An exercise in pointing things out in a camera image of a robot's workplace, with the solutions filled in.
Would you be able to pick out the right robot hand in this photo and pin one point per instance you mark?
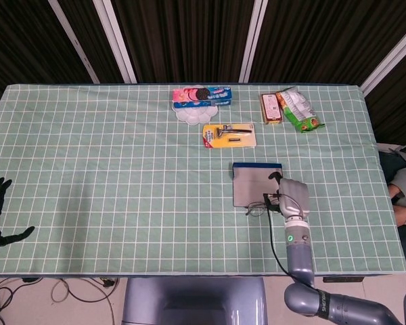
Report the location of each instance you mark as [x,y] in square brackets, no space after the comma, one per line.
[294,199]

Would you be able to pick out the wire-frame eyeglasses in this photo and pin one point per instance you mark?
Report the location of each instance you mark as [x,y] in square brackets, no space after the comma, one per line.
[255,204]

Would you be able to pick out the blue glasses case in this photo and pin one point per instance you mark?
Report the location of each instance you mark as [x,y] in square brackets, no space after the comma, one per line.
[250,186]

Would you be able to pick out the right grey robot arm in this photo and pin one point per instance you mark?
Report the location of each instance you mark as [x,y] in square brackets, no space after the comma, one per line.
[299,257]

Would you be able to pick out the green snack bag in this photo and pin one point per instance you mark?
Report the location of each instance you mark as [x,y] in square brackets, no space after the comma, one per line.
[299,111]

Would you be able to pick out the yellow razor blister pack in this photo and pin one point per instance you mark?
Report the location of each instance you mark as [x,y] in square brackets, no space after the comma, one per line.
[220,142]

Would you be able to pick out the red and yellow small box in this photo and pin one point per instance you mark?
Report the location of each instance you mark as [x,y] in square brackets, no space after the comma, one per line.
[270,108]

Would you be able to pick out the blue Oreo cookie box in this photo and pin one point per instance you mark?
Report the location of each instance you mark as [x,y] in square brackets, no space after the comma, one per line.
[220,96]

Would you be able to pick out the white plastic paint palette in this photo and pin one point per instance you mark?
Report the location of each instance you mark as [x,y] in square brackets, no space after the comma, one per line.
[196,116]

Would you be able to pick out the green checked tablecloth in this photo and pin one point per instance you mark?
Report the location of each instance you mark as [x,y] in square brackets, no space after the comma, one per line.
[122,186]

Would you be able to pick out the grey robot torso base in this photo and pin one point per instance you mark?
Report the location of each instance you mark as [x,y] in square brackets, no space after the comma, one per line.
[196,298]

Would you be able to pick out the dark pleated partition panel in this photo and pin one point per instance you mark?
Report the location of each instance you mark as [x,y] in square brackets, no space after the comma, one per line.
[399,108]
[20,44]
[189,40]
[88,27]
[325,40]

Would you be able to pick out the white partition post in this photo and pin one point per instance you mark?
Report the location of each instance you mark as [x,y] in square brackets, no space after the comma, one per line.
[74,44]
[253,44]
[389,64]
[116,44]

